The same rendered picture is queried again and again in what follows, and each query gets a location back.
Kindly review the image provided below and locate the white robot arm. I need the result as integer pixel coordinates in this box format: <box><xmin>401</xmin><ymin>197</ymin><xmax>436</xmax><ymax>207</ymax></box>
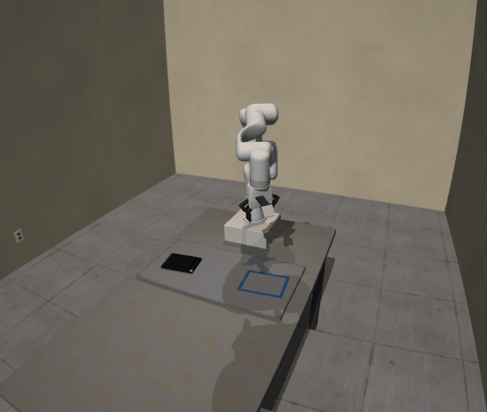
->
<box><xmin>236</xmin><ymin>104</ymin><xmax>278</xmax><ymax>223</ymax></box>

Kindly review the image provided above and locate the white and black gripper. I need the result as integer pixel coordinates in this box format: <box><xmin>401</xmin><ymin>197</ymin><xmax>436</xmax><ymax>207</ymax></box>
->
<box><xmin>239</xmin><ymin>182</ymin><xmax>280</xmax><ymax>222</ymax></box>

